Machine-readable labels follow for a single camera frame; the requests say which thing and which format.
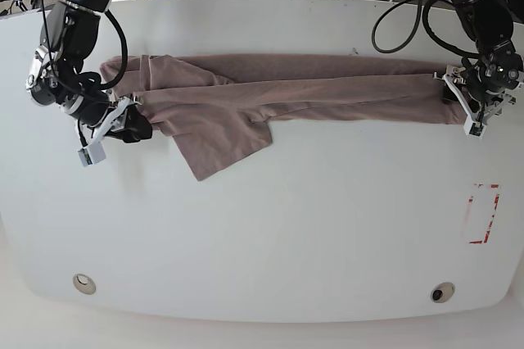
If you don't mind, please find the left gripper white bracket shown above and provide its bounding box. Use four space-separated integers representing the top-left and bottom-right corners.
433 61 523 127

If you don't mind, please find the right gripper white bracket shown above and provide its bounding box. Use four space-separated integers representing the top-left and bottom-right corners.
61 94 154 149

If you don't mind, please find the mauve pink T-shirt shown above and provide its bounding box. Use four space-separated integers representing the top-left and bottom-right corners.
100 54 465 181

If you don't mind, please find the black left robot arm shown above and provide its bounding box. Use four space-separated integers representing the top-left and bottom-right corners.
422 0 523 137

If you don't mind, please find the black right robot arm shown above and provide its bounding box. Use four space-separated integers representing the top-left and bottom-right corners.
25 0 152 143

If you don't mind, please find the red tape rectangle marking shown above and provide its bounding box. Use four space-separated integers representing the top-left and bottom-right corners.
463 184 501 244

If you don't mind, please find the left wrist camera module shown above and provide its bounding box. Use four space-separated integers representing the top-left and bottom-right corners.
463 117 486 138

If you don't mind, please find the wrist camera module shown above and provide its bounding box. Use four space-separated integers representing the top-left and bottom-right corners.
463 117 486 138
78 143 106 167

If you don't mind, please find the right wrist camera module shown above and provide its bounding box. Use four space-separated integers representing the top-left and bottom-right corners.
78 143 106 167

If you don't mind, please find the left table cable grommet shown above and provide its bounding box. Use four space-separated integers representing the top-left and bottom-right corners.
73 274 97 295

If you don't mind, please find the table cable grommet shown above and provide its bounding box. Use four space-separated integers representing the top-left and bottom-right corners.
430 282 455 304
73 274 97 295

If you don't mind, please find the right table cable grommet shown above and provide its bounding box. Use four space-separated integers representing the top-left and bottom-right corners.
430 282 455 304

